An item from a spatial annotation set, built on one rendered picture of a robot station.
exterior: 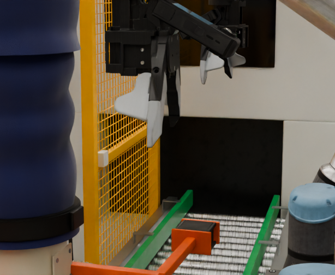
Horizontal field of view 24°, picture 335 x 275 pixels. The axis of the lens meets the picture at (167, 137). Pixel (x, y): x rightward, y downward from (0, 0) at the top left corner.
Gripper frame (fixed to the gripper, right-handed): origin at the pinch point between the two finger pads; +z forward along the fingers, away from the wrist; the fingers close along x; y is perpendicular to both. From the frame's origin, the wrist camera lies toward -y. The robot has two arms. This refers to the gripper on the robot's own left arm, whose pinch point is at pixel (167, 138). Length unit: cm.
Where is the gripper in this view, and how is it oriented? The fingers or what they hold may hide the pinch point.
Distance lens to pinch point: 102.0
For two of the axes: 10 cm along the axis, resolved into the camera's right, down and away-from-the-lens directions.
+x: -1.9, 1.8, -9.6
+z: 0.0, 9.8, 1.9
